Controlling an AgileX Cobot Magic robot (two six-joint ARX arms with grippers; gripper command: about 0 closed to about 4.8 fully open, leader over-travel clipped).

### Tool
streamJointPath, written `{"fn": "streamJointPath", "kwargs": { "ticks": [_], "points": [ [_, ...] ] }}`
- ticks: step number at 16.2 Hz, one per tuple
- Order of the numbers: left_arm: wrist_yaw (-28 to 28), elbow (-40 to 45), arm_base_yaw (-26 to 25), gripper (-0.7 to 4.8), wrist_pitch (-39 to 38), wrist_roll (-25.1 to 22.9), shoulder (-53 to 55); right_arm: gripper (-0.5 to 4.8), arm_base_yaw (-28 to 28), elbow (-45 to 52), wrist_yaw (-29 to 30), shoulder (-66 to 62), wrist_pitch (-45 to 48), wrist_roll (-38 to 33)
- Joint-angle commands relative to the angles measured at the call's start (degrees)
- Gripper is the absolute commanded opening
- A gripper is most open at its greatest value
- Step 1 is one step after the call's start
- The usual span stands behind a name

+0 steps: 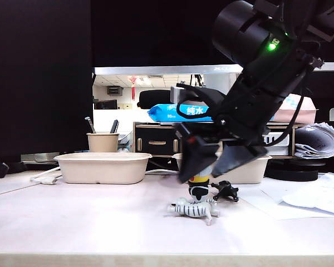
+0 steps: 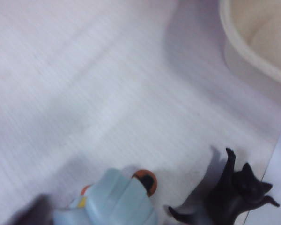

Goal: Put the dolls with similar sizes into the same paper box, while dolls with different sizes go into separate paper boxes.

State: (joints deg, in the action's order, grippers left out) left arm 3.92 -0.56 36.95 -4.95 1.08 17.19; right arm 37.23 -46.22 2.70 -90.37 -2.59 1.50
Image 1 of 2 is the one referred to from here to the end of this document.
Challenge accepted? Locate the silver monitor stand plate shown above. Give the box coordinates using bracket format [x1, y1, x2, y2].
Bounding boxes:
[21, 152, 61, 165]

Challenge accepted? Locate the black office chair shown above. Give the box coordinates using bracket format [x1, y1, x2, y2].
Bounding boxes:
[139, 90, 173, 110]

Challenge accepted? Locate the flat white device box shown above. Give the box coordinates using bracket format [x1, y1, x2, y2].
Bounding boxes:
[267, 146, 289, 156]

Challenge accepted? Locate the blue wet wipes pack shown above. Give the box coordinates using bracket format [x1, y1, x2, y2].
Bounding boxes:
[147, 102, 217, 123]

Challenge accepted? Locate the white cable adapter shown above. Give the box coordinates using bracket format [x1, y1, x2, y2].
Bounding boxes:
[30, 166, 59, 186]

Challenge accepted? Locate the white paper sheet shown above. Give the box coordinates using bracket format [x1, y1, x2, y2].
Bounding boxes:
[282, 172, 334, 216]
[260, 177, 334, 220]

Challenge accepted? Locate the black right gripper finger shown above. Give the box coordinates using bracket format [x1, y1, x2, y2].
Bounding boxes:
[179, 136, 220, 184]
[211, 144, 268, 179]

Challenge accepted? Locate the wooden desk shelf organizer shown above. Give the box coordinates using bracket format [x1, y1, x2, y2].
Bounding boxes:
[133, 121, 306, 159]

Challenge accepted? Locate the large black silver-edged monitor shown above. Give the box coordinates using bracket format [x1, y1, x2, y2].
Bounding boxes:
[90, 0, 334, 76]

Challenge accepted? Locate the red hanging knot ornament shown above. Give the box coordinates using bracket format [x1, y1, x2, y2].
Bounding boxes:
[129, 76, 139, 100]

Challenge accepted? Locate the beige paper cup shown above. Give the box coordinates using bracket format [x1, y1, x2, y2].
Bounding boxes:
[86, 132, 120, 154]

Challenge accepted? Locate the white-haired black figure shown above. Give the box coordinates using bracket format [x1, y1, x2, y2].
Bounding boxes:
[188, 172, 212, 201]

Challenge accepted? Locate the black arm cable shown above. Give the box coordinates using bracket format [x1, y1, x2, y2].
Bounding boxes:
[263, 91, 306, 147]

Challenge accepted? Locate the metal-headed tool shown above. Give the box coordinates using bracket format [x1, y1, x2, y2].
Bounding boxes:
[85, 117, 97, 134]

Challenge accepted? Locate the folded stack of papers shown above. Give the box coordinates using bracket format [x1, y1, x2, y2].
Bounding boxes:
[294, 122, 334, 160]

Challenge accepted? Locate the white power strip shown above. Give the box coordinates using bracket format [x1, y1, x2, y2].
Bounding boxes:
[263, 132, 291, 147]

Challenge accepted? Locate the black round stand base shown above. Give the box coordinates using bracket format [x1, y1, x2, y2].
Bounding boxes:
[264, 160, 326, 182]

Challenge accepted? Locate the white black-striped tiger doll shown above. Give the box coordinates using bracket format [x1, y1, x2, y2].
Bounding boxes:
[166, 196, 222, 226]

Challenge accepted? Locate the pink tissue pack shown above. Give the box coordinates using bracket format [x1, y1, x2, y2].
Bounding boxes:
[268, 93, 320, 125]

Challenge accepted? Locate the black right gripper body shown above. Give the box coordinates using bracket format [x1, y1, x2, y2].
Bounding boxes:
[174, 83, 289, 156]

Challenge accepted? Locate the small black panther doll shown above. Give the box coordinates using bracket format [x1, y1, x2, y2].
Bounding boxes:
[210, 180, 239, 202]

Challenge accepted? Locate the beige paper box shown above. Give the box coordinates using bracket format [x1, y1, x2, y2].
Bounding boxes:
[172, 152, 273, 184]
[53, 152, 153, 185]

